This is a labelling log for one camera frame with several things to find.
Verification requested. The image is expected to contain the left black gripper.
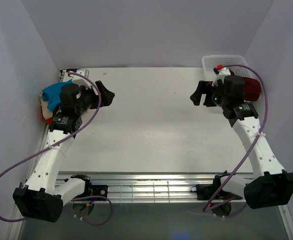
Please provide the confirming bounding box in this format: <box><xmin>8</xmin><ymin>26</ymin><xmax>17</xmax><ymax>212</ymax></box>
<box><xmin>75</xmin><ymin>80</ymin><xmax>115</xmax><ymax>115</ymax></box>

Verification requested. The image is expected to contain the purple cable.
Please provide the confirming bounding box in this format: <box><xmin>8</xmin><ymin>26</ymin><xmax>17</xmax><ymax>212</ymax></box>
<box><xmin>0</xmin><ymin>71</ymin><xmax>115</xmax><ymax>227</ymax></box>
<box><xmin>202</xmin><ymin>64</ymin><xmax>269</xmax><ymax>219</ymax></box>

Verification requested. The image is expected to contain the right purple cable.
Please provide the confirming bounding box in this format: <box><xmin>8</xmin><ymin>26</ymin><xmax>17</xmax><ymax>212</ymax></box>
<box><xmin>202</xmin><ymin>64</ymin><xmax>269</xmax><ymax>219</ymax></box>

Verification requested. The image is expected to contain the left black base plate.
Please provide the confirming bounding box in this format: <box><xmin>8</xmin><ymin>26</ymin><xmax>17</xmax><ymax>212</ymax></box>
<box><xmin>91</xmin><ymin>184</ymin><xmax>109</xmax><ymax>201</ymax></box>

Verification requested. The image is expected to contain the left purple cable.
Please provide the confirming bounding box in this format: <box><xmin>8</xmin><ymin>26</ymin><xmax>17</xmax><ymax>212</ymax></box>
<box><xmin>0</xmin><ymin>71</ymin><xmax>115</xmax><ymax>227</ymax></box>

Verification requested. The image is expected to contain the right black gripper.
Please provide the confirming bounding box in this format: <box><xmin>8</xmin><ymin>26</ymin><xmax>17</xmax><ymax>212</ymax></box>
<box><xmin>190</xmin><ymin>80</ymin><xmax>229</xmax><ymax>108</ymax></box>

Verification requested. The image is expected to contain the white plastic basket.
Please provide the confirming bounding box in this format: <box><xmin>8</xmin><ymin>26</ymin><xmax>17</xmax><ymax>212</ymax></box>
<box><xmin>201</xmin><ymin>54</ymin><xmax>255</xmax><ymax>82</ymax></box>

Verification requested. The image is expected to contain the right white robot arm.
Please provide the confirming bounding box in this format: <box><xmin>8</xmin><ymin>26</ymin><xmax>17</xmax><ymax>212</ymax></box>
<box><xmin>190</xmin><ymin>75</ymin><xmax>293</xmax><ymax>209</ymax></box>

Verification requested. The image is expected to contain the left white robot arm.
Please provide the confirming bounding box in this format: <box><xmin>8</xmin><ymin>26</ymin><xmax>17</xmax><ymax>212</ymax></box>
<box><xmin>13</xmin><ymin>81</ymin><xmax>115</xmax><ymax>223</ymax></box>

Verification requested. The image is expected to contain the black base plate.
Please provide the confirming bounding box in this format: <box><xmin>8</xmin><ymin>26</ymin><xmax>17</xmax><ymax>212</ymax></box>
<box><xmin>190</xmin><ymin>184</ymin><xmax>242</xmax><ymax>200</ymax></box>
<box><xmin>91</xmin><ymin>184</ymin><xmax>109</xmax><ymax>201</ymax></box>

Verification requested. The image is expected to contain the blue folded t shirt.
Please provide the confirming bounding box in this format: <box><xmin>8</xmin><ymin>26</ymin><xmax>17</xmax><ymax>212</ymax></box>
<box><xmin>41</xmin><ymin>79</ymin><xmax>73</xmax><ymax>112</ymax></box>

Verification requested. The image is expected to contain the red-orange folded t shirt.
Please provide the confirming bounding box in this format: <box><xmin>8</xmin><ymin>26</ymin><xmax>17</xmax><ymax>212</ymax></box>
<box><xmin>40</xmin><ymin>107</ymin><xmax>51</xmax><ymax>124</ymax></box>

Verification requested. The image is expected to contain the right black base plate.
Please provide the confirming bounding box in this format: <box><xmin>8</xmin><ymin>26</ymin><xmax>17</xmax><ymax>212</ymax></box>
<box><xmin>190</xmin><ymin>184</ymin><xmax>242</xmax><ymax>200</ymax></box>

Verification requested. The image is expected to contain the aluminium rail frame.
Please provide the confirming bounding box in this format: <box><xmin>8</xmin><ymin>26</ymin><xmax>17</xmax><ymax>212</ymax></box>
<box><xmin>10</xmin><ymin>69</ymin><xmax>293</xmax><ymax>240</ymax></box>

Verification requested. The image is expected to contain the dark red t shirt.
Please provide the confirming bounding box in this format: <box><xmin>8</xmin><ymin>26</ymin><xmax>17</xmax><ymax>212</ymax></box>
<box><xmin>225</xmin><ymin>73</ymin><xmax>261</xmax><ymax>103</ymax></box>

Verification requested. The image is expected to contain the beige folded t shirt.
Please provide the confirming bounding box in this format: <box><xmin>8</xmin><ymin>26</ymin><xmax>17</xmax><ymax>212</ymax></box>
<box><xmin>39</xmin><ymin>91</ymin><xmax>53</xmax><ymax>125</ymax></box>

